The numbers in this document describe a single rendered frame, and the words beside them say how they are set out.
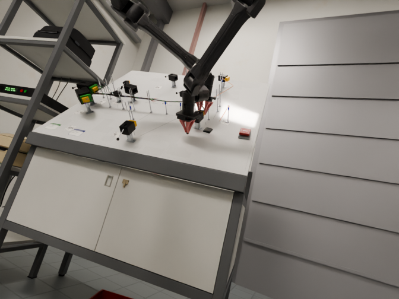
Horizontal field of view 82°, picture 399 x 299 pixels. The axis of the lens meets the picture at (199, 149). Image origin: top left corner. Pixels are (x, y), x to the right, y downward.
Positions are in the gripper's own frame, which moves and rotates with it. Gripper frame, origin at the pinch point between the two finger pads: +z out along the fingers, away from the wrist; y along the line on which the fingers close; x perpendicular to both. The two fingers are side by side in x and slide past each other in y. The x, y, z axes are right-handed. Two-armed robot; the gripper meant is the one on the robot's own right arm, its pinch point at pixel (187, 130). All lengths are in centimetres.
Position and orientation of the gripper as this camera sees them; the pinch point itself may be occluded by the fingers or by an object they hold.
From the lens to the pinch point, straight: 114.1
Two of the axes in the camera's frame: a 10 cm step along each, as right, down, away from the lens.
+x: -4.8, 4.0, -7.8
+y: -8.8, -2.8, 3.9
